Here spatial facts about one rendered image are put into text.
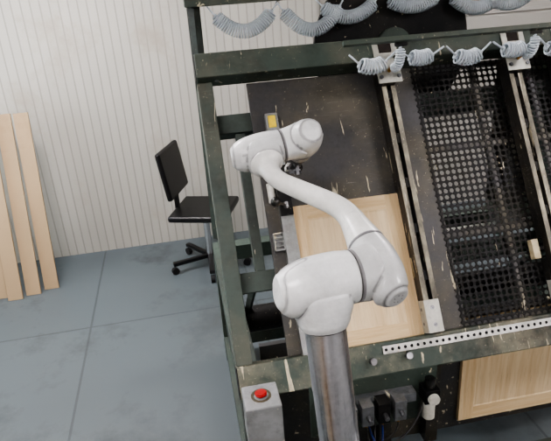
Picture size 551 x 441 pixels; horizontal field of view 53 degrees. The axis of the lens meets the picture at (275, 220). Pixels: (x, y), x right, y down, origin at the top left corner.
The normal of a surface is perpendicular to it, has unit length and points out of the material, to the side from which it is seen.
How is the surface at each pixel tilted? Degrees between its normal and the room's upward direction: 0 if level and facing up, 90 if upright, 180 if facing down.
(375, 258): 26
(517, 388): 90
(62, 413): 0
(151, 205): 90
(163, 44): 90
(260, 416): 90
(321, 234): 57
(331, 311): 80
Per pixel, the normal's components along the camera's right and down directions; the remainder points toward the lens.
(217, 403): -0.07, -0.92
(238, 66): 0.12, -0.18
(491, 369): 0.18, 0.38
